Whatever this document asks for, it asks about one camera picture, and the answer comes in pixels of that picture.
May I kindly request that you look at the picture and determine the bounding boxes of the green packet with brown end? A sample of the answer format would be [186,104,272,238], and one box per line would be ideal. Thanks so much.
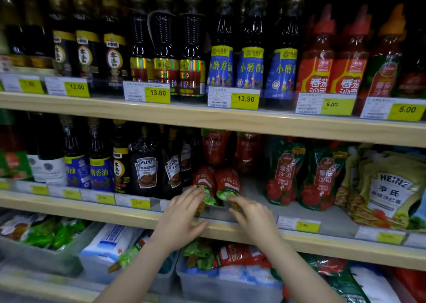
[107,234,151,274]

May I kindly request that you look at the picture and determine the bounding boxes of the clear plastic bin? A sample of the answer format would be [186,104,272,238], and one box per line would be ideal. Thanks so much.
[176,254,284,303]
[77,224,181,295]
[0,210,104,277]

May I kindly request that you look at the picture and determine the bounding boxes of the dark bottle white label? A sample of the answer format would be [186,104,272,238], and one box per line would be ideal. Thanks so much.
[27,113,68,186]

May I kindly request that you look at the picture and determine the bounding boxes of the black pepper sauce bottle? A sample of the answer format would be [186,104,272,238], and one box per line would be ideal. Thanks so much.
[180,130,194,187]
[128,126,161,197]
[159,128,183,199]

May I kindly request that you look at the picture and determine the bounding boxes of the white blue packets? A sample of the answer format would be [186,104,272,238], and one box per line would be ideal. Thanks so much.
[185,264,278,288]

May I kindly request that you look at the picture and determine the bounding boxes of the row of yellow price tags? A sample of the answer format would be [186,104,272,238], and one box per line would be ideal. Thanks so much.
[0,74,426,122]
[0,179,426,249]

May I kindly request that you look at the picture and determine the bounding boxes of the white and brown packet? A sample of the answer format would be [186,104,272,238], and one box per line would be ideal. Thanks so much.
[0,212,48,242]

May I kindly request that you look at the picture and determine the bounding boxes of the person's left forearm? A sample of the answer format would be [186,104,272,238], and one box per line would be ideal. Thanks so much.
[93,241,175,303]

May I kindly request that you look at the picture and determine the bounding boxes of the white plastic bag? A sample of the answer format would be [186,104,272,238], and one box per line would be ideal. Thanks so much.
[349,262,401,303]

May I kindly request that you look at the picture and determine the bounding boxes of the orange-capped sauce bottle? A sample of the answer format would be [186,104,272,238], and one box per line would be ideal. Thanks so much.
[353,3,407,115]

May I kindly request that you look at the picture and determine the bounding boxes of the green and red packet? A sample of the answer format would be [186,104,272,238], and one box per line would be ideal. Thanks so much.
[0,110,33,181]

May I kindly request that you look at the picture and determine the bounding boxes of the wooden shelf board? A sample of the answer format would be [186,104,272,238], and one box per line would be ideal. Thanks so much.
[0,91,426,148]
[0,190,426,271]

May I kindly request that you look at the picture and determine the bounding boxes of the red and white packet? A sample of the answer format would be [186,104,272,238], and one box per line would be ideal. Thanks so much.
[216,244,273,269]

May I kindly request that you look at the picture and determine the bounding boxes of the sesame oil bottle blue label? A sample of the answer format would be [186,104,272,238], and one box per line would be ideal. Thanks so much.
[206,0,236,89]
[264,0,307,109]
[235,0,266,91]
[61,116,91,189]
[87,118,116,193]

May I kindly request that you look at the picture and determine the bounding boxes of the green red ketchup pouch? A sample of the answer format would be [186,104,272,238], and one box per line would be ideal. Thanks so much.
[297,142,349,212]
[265,137,306,207]

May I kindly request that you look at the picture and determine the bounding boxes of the dark red sauce bottle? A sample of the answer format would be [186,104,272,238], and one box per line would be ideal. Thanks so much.
[399,30,426,99]

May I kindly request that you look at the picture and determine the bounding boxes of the dark bottle holographic label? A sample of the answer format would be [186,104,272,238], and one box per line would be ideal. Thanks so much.
[147,0,180,95]
[178,0,207,97]
[128,0,154,83]

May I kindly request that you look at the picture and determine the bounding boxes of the yellow salad dressing pouch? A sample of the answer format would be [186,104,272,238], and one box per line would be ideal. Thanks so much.
[348,151,426,231]
[334,145,373,213]

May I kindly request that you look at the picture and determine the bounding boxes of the person's right forearm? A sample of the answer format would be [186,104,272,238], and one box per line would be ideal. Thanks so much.
[263,236,347,303]

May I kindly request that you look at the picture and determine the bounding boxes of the dark bottle amber label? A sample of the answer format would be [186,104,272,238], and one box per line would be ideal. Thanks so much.
[0,0,28,68]
[22,0,53,69]

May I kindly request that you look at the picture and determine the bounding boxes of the green seasoning packets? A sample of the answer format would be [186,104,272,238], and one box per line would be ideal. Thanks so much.
[23,217,89,251]

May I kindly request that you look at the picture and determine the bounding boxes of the person's left hand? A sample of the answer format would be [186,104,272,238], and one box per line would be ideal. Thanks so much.
[151,185,210,257]

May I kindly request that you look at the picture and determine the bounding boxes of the dark green pouch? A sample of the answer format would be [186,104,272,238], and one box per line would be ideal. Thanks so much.
[327,269,371,303]

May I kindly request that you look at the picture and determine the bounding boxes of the blue packet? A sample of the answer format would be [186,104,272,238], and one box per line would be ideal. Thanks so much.
[409,191,426,231]

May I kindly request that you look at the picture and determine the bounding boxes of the red-capped tall ketchup bottle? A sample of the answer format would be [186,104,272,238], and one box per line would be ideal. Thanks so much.
[329,4,373,96]
[295,4,335,95]

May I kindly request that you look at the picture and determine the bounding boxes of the white and blue bag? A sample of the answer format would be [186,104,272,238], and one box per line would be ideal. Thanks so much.
[79,224,144,268]

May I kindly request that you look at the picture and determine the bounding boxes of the red ketchup squeeze bottle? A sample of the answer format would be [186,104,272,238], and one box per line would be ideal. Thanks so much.
[214,167,242,211]
[201,128,231,167]
[233,132,262,176]
[192,166,218,213]

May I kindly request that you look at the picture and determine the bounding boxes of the green vegetable print packet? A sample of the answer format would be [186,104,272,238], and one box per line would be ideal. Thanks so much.
[182,238,221,271]

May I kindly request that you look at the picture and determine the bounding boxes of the person's right hand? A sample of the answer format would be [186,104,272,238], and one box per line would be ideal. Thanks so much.
[227,194,284,249]

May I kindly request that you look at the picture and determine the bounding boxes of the dark sauce bottle black label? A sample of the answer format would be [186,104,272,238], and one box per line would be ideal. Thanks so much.
[112,120,132,194]
[46,0,76,77]
[100,0,130,84]
[71,0,101,80]

